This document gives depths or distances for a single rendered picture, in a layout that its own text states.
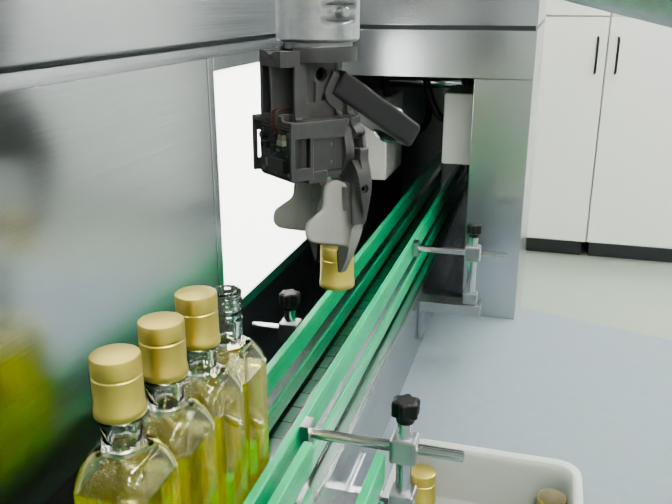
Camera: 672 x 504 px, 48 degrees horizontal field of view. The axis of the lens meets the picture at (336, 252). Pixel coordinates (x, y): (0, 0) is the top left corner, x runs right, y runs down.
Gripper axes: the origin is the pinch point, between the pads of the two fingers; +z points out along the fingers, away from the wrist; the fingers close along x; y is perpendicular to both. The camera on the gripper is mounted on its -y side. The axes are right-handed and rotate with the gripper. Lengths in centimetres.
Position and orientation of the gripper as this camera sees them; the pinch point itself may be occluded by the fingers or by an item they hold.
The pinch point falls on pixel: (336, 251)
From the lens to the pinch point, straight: 75.2
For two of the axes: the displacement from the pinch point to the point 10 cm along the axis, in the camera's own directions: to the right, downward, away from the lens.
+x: 5.7, 2.6, -7.8
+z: -0.1, 9.5, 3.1
